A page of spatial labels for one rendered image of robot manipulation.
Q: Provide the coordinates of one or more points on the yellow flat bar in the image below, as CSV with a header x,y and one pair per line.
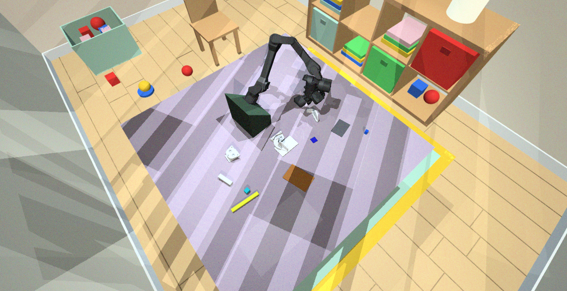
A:
x,y
244,202

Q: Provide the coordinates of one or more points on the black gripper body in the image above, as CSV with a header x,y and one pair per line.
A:
x,y
301,101

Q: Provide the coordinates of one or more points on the orange flat rectangular plate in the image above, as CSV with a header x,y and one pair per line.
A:
x,y
298,177

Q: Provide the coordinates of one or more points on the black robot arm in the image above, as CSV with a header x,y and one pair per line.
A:
x,y
262,83

